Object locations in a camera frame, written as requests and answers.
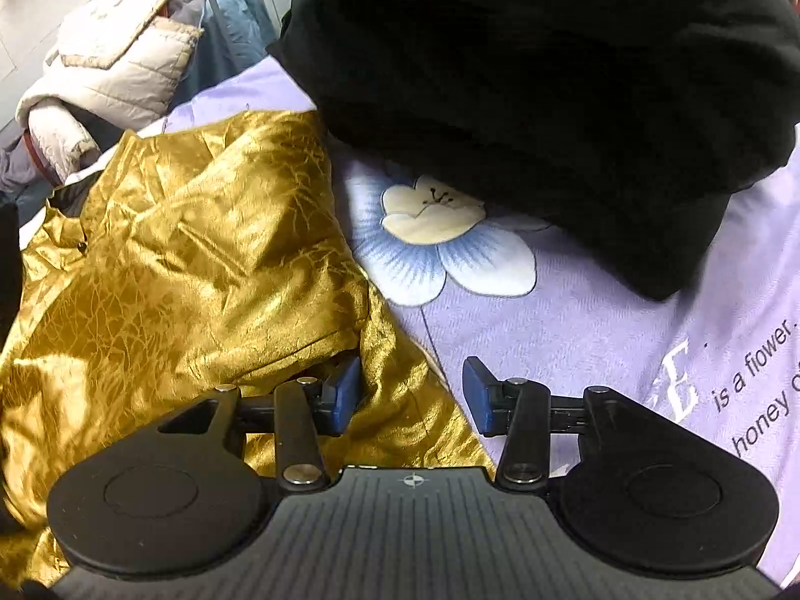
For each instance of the black quilted jacket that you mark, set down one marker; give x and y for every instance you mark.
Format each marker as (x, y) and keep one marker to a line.
(531, 106)

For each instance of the purple floral bed sheet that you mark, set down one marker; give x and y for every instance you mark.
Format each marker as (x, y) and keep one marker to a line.
(562, 350)

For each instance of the white quilted garment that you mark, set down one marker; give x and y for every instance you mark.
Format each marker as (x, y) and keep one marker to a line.
(106, 15)

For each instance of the gold satin jacket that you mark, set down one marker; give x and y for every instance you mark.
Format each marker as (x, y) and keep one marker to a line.
(187, 275)

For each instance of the cream puffer jacket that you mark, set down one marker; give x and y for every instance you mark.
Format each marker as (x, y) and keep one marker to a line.
(131, 81)

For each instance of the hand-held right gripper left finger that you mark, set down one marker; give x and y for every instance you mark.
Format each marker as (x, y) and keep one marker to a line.
(342, 397)

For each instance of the blue denim garment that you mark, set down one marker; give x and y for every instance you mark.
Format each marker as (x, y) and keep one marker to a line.
(237, 31)

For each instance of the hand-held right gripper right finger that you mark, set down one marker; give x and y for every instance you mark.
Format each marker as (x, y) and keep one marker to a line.
(476, 397)

